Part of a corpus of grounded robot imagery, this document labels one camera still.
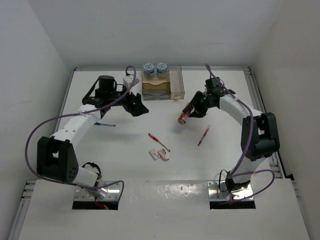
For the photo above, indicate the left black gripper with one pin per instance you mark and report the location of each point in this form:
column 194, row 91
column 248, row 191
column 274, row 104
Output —
column 136, row 108

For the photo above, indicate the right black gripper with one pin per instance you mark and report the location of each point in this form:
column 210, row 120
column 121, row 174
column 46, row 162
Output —
column 198, row 112

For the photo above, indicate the pink cap glue stick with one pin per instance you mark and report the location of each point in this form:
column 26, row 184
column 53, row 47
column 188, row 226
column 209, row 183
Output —
column 183, row 117

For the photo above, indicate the blue tape roll stack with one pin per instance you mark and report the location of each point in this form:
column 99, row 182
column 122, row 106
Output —
column 148, row 70

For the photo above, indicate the white eraser block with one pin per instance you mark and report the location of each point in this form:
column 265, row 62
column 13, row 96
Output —
column 154, row 154

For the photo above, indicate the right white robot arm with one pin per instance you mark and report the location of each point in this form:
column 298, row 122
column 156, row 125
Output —
column 259, row 131

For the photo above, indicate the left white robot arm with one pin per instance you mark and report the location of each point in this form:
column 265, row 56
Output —
column 56, row 154

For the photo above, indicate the red gel pen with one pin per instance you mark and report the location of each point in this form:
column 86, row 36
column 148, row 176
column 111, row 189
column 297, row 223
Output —
column 158, row 141

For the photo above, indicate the transparent tiered desk organizer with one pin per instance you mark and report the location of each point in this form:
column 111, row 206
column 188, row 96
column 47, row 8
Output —
column 156, row 88

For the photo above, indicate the blue ballpoint pen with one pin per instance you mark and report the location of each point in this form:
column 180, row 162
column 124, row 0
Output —
column 105, row 124

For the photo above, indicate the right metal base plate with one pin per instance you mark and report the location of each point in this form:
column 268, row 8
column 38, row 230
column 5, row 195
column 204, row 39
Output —
column 219, row 193

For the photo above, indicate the metal base plate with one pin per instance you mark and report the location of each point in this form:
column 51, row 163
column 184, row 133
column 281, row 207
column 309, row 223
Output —
column 219, row 193
column 112, row 192

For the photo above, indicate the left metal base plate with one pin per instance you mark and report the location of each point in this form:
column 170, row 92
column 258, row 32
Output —
column 112, row 192

